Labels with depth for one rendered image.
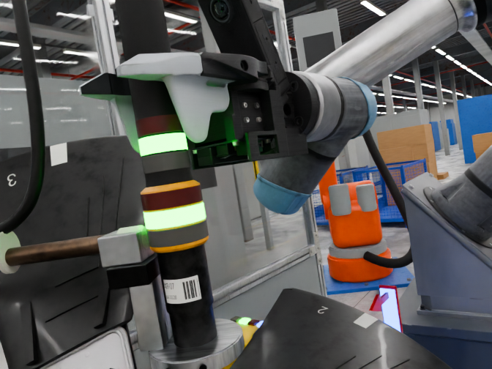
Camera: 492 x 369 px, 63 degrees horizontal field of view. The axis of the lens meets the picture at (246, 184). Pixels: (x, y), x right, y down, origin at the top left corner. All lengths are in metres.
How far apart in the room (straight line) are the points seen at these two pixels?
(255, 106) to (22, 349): 0.27
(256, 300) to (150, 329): 1.18
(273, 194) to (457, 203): 0.52
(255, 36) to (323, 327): 0.32
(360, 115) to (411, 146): 7.79
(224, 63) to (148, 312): 0.18
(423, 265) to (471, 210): 0.15
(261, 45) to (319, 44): 3.93
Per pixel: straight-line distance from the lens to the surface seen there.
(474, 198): 0.96
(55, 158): 0.47
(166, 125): 0.28
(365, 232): 4.20
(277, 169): 0.51
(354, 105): 0.48
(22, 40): 0.35
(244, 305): 1.43
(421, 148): 8.26
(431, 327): 0.96
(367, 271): 4.23
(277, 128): 0.34
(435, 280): 0.98
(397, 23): 0.64
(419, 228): 0.95
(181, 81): 0.27
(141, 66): 0.26
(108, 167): 0.43
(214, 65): 0.29
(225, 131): 0.32
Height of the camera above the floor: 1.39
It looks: 3 degrees down
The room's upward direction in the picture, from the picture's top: 9 degrees counter-clockwise
